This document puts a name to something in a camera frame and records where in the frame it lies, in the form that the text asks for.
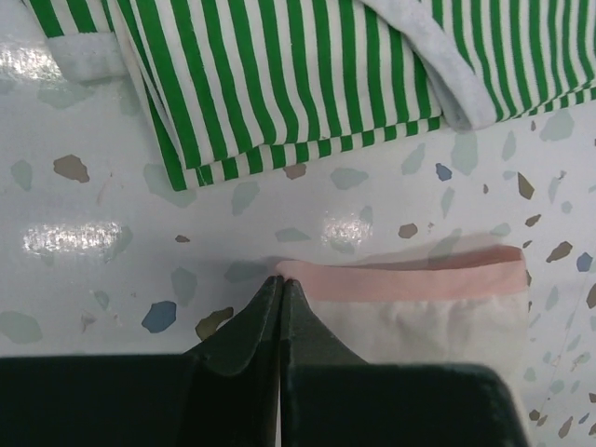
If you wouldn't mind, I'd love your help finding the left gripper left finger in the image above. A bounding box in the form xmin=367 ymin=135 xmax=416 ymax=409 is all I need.
xmin=1 ymin=277 xmax=283 ymax=446

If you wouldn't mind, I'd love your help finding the green white striped underwear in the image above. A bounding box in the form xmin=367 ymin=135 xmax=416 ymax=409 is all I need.
xmin=26 ymin=1 xmax=595 ymax=191

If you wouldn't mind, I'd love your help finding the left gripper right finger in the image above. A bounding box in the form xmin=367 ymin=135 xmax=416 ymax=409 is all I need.
xmin=280 ymin=280 xmax=529 ymax=446

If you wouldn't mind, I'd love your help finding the white pink-trimmed underwear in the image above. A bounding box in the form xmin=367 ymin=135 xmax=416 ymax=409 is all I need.
xmin=277 ymin=246 xmax=529 ymax=375

